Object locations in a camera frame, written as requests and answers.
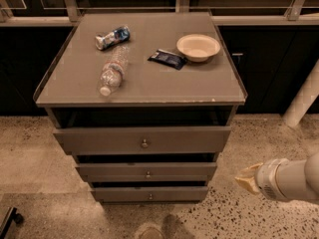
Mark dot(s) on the grey drawer cabinet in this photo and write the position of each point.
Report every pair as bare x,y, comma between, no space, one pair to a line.
152,94

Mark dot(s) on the grey bottom drawer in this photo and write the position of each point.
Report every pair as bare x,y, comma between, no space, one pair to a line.
150,194

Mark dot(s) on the clear plastic water bottle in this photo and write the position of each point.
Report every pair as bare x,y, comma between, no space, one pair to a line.
114,70

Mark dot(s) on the grey drawer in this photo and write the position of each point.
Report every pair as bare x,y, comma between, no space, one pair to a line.
147,171
142,140
150,194

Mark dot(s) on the crushed blue soda can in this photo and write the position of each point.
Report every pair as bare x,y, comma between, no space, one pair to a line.
113,38

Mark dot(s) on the black caster wheel base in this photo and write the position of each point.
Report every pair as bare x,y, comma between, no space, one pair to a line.
9,216

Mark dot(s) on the dark blue snack packet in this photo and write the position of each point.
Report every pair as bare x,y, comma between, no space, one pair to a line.
168,58

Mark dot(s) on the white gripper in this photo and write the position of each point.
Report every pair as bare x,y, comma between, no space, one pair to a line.
269,179

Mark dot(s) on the white paper bowl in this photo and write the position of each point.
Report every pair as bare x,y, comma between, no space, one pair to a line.
198,48

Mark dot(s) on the white diagonal post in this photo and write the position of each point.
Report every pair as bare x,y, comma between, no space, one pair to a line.
304,99

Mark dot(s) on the grey top drawer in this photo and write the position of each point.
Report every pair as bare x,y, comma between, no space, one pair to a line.
142,140

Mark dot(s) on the metal window frame rail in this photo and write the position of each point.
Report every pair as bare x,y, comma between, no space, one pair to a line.
223,12

